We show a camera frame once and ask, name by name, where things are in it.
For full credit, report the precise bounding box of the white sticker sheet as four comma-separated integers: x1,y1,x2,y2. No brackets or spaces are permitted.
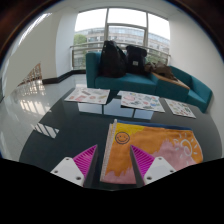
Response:
64,86,111,105
164,98,197,119
117,90,166,114

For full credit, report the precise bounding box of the orange yellow cartoon print towel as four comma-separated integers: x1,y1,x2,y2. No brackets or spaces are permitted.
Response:
99,118,204,185

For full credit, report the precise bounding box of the metal window railing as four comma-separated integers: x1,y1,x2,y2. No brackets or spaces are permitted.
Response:
69,41,172,70

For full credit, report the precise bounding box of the black backpack with label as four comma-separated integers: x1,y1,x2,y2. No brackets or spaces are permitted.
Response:
124,44,148,76

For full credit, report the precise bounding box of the teal side table wooden top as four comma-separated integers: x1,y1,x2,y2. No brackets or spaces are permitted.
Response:
149,71,191,103

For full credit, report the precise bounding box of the large black backpack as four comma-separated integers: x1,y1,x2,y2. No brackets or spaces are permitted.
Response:
99,40,128,79

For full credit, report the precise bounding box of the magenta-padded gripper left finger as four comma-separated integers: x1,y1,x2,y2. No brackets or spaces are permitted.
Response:
50,144,100,189

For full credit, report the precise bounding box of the teal fabric sofa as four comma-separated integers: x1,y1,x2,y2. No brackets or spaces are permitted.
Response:
85,50,159,96

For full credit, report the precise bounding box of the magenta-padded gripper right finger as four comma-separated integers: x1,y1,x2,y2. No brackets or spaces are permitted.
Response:
129,144,177,188

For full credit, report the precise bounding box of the teal fabric armchair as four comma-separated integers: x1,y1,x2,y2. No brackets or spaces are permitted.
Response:
169,65,213,114

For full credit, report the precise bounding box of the brown jacket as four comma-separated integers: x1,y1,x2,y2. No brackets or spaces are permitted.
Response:
144,60,178,81

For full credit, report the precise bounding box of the wooden balustrade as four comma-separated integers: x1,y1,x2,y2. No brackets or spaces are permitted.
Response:
18,63,44,87

